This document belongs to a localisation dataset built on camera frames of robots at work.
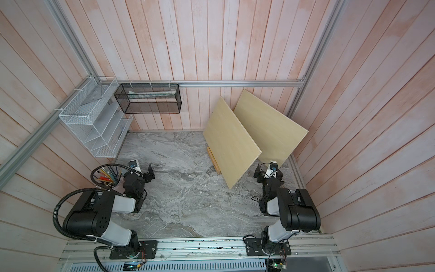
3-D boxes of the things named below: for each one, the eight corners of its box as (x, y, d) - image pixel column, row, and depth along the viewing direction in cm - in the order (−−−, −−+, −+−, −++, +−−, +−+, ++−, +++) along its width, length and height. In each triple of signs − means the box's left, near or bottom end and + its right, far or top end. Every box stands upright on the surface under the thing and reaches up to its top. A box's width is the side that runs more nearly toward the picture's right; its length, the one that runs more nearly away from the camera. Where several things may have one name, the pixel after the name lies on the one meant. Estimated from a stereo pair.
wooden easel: (217, 175, 100) (217, 170, 95) (206, 152, 111) (206, 147, 106) (219, 174, 100) (220, 169, 96) (209, 151, 111) (208, 146, 106)
